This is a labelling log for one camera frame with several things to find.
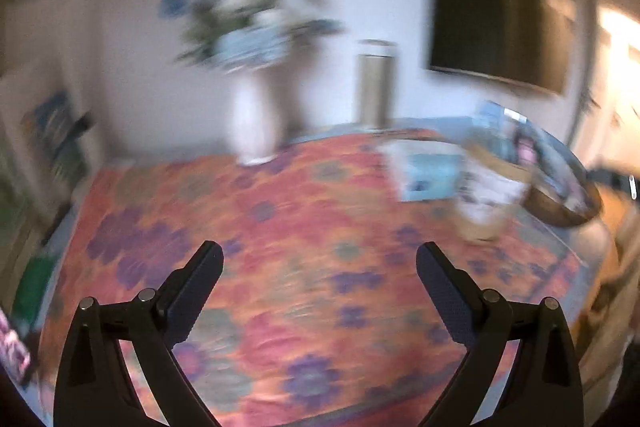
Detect blue artificial flowers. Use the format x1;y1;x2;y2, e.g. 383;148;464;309
157;0;343;72

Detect gold steel thermos tumbler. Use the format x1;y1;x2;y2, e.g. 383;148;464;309
358;39;397;130

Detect black wall television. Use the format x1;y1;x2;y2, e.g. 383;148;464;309
428;0;575;94

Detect round woven brown basket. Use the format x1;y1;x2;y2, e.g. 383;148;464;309
472;102;602;229

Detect white ribbed ceramic vase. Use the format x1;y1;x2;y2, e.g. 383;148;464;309
229;63;285;167

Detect green packet at table edge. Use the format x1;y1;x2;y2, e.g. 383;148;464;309
12;257;56;327

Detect brown calligraphy paper box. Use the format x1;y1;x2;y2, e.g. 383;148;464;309
451;144;532;244

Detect light blue tissue pack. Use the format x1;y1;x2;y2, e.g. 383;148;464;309
378;140;464;202

